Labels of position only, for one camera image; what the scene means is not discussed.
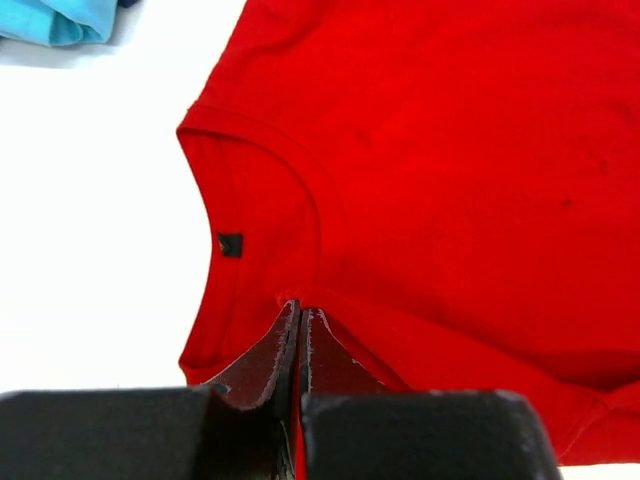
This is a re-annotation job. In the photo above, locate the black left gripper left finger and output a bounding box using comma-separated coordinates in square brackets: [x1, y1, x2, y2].
[1, 301, 300, 479]

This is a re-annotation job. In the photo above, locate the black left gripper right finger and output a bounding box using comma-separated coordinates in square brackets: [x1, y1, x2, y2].
[299, 308, 561, 480]

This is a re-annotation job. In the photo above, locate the red t-shirt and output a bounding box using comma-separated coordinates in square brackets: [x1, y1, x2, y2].
[177, 1, 639, 465]

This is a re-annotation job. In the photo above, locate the folded turquoise t-shirt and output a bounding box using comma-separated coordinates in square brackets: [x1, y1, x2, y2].
[1, 0, 118, 47]

